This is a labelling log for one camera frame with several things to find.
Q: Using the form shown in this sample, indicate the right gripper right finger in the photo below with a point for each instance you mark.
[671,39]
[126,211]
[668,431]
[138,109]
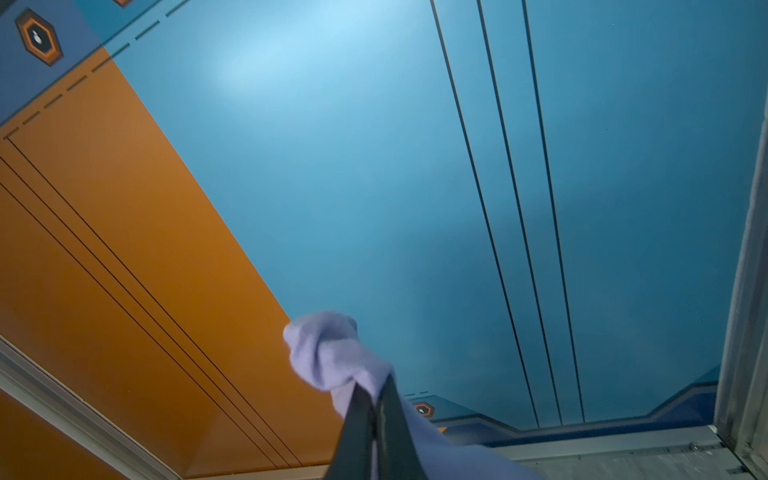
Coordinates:
[397,458]

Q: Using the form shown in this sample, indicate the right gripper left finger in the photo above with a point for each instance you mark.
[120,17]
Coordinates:
[353,456]

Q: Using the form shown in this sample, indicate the purple cloth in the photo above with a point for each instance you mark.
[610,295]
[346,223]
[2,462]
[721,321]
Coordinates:
[326,352]

